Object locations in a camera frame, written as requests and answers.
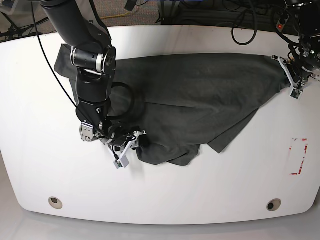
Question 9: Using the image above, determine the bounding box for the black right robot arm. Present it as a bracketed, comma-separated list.
[40, 0, 150, 148]

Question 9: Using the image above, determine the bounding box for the dark green T-shirt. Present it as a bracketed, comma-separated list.
[54, 43, 292, 167]

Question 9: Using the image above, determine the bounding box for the right table grommet hole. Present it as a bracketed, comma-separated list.
[266, 198, 282, 212]

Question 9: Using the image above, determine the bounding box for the table grommet hole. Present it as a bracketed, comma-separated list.
[266, 198, 282, 212]
[48, 197, 63, 210]

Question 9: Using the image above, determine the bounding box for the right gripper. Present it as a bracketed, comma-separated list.
[79, 121, 150, 148]

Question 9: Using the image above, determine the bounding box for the left table grommet hole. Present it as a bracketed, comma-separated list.
[48, 197, 63, 210]

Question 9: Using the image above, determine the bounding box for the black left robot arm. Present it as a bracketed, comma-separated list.
[285, 0, 320, 81]

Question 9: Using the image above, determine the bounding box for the white power strip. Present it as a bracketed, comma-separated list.
[276, 12, 289, 32]

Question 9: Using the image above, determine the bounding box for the red tape marking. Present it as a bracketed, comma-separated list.
[287, 138, 308, 176]

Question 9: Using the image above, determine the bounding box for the yellow cable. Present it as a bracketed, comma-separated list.
[101, 6, 133, 22]

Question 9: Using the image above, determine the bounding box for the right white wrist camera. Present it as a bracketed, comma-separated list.
[107, 130, 147, 169]

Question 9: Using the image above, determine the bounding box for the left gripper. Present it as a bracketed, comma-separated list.
[287, 48, 320, 85]

